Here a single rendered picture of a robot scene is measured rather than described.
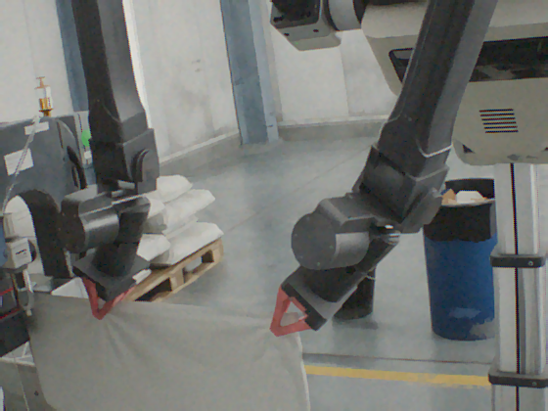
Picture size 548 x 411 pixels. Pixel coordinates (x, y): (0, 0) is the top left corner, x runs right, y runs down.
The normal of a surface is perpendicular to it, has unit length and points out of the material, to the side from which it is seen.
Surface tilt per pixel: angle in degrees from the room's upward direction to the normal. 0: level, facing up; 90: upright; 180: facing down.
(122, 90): 95
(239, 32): 90
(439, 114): 119
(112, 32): 99
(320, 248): 75
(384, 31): 40
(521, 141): 130
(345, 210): 35
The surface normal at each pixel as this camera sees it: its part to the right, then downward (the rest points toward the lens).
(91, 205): 0.83, 0.18
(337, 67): -0.44, 0.27
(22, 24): 0.88, -0.02
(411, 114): -0.77, 0.29
